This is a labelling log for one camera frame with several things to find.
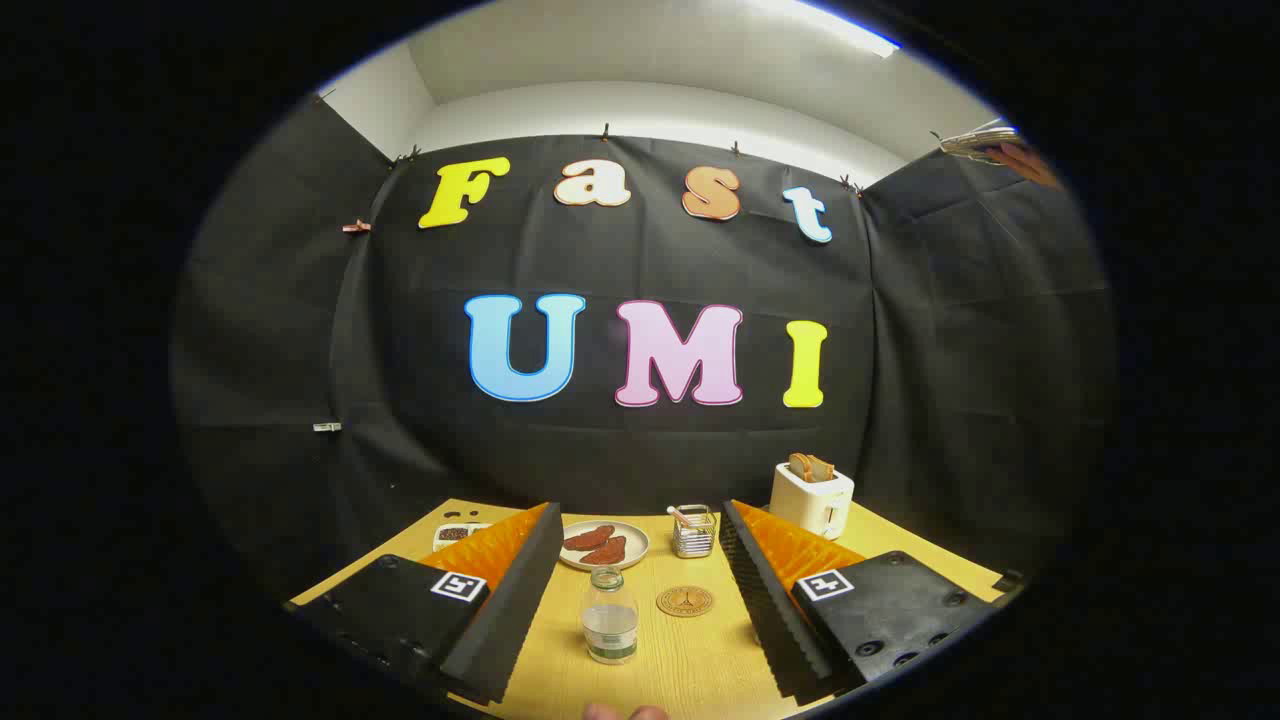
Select white condiment tray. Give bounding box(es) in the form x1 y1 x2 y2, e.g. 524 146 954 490
433 522 496 552

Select white toaster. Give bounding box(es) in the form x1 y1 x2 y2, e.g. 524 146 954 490
769 462 856 541

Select wooden table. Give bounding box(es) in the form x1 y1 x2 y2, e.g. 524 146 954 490
290 498 1006 720

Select black backdrop cloth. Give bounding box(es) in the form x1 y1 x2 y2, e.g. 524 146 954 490
170 95 1116 601

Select folded papers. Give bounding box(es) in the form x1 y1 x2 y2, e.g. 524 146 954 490
938 118 1061 191

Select ceiling light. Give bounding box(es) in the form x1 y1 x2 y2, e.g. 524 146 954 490
745 0 901 58

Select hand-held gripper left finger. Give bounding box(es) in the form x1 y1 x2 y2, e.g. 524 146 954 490
285 502 566 706

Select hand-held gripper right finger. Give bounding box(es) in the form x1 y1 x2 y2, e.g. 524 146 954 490
720 498 1001 706

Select white round plate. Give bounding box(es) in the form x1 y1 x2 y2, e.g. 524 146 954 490
558 520 651 572

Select clear plastic juice bottle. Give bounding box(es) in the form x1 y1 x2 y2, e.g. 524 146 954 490
581 566 640 666

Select round wooden coaster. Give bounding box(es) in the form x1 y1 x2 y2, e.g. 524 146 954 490
656 585 715 618

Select metal wire basket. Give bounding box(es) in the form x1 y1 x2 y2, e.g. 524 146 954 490
672 505 717 559

